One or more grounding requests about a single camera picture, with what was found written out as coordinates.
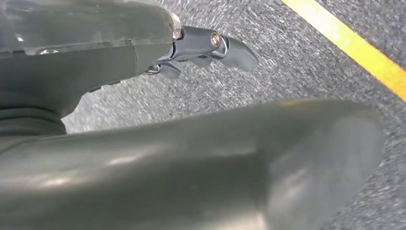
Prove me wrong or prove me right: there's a yellow floor tape square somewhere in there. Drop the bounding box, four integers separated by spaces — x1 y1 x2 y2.
281 0 406 103

